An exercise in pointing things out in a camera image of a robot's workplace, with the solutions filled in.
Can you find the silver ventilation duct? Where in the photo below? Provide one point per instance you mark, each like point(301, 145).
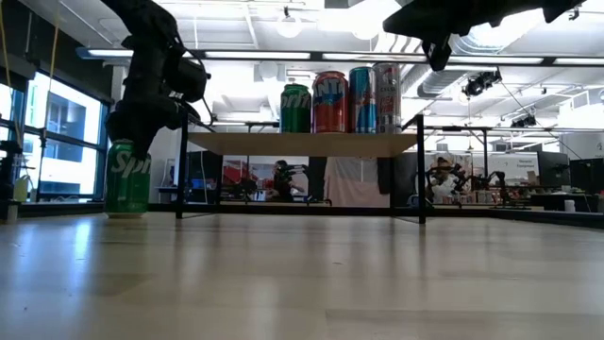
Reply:
point(472, 47)

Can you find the white sign board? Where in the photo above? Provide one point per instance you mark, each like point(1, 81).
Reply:
point(519, 167)

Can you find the black computer monitor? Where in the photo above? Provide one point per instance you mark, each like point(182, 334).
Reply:
point(587, 175)
point(553, 167)

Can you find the red can blue white logo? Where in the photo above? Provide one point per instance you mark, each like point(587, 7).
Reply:
point(330, 104)

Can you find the blue silver energy drink can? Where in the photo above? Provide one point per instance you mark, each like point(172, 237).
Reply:
point(362, 104)

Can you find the pink hanging cloth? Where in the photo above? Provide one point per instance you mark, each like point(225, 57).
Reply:
point(356, 184)

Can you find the black framed window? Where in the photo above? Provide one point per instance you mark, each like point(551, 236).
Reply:
point(71, 175)

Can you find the white cup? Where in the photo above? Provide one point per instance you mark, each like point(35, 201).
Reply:
point(569, 206)

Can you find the black ceiling spotlight cluster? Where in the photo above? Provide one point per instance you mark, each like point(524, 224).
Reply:
point(524, 122)
point(481, 82)

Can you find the long ceiling light bar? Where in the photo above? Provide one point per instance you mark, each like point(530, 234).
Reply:
point(255, 55)

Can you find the black aluminium table frame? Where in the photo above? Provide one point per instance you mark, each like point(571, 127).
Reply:
point(330, 210)

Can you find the black equipment rack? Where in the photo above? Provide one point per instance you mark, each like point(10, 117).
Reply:
point(9, 189)

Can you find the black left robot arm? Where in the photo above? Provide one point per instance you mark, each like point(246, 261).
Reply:
point(141, 28)

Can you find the tall white slim beverage can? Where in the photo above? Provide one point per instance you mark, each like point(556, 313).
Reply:
point(388, 101)

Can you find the wooden shelf black metal frame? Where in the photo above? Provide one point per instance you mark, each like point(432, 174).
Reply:
point(302, 144)

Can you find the green soda can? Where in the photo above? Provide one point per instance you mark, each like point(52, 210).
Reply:
point(127, 189)
point(296, 111)

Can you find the person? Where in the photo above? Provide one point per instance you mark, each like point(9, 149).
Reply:
point(283, 184)
point(443, 186)

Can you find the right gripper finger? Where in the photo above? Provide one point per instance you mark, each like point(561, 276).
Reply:
point(439, 54)
point(424, 21)

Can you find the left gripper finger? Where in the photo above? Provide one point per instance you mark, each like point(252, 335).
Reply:
point(138, 147)

